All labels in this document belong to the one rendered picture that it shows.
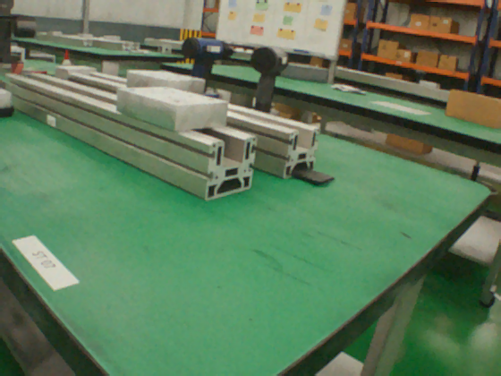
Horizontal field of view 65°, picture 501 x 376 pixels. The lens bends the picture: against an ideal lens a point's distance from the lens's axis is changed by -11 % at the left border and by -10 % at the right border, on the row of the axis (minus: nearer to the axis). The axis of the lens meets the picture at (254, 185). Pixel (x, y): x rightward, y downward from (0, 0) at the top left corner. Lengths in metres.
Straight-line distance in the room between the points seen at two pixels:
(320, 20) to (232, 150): 3.28
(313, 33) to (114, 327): 3.68
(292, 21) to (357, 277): 3.68
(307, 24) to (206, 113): 3.34
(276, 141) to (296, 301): 0.39
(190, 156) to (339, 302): 0.31
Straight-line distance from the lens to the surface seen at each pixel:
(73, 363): 0.38
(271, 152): 0.77
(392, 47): 10.95
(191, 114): 0.65
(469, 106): 2.53
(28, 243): 0.49
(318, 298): 0.43
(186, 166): 0.65
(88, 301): 0.39
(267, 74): 0.99
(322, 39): 3.86
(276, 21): 4.18
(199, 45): 1.15
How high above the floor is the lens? 1.01
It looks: 19 degrees down
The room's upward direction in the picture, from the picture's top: 8 degrees clockwise
